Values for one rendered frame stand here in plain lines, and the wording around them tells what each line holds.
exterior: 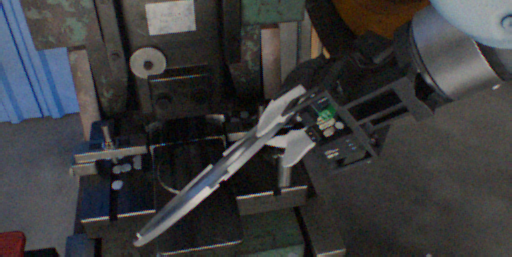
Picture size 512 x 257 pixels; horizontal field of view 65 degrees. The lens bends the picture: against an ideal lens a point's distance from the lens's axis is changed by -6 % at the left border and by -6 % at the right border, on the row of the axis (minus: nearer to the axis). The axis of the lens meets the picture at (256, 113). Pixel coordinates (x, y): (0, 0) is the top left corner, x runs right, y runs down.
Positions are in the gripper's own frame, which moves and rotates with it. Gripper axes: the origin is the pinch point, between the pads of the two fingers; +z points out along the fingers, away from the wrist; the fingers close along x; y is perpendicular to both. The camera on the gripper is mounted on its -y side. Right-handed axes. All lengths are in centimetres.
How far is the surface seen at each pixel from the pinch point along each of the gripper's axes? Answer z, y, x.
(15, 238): 48, 15, -8
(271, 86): 41, -52, 8
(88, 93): 65, -25, -21
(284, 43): 95, -145, 15
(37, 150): 172, -47, -25
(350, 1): 3.3, -41.4, -0.6
